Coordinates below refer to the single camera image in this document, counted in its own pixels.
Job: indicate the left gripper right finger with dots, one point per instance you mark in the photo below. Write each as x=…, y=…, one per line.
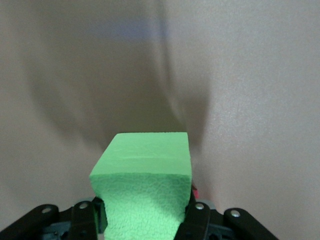
x=202, y=222

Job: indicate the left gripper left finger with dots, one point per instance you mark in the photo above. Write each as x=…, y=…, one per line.
x=75, y=222

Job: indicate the green foam cube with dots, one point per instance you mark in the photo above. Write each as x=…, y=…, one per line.
x=145, y=162

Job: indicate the brown table mat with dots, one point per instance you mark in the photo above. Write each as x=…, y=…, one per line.
x=262, y=100

